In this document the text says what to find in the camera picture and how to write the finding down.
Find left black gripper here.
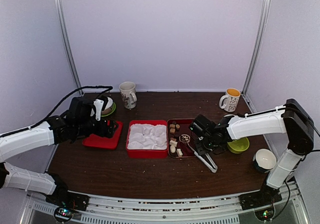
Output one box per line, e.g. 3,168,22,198
75,117,119,138

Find red tin lid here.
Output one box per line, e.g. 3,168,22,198
82,120,124,150

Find metal serving tongs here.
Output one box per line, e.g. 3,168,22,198
186,135,218,173

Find red chocolate tray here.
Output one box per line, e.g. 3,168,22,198
167,119,196,158

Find red tin box base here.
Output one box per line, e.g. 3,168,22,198
126,120,168,159

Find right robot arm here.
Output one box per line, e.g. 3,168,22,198
189,98,315,205

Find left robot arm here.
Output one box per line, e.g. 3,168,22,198
0,116,118,206

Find white round chocolate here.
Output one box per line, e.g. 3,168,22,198
170,145,176,153

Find square tan chocolate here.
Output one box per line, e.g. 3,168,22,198
169,128,176,134

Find green saucer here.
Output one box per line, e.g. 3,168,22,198
101,103,116,117

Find white bowl on saucer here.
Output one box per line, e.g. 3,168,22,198
102,97,113,111

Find lime green bowl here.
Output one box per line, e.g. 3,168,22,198
227,137,250,154

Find white paper cupcake liners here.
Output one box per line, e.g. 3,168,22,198
127,124,167,150

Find tall white patterned mug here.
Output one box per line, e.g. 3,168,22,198
119,81,138,109

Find white mug yellow inside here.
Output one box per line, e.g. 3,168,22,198
219,88,241,113

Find dark bowl white inside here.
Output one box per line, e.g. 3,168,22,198
252,149,277,173

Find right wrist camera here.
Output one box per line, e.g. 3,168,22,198
188,114,216,137

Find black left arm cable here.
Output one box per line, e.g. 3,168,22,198
29,85,113,130

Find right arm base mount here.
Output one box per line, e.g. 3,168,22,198
238,192,282,211

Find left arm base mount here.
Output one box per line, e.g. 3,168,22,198
44,192,90,211

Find right aluminium frame post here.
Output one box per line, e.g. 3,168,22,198
242,0,272,97

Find aluminium frame post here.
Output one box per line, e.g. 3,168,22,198
54,0,81,88
242,0,272,97

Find front aluminium rail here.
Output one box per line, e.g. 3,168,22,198
19,181,310,224

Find left aluminium frame post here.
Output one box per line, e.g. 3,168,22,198
54,0,81,88

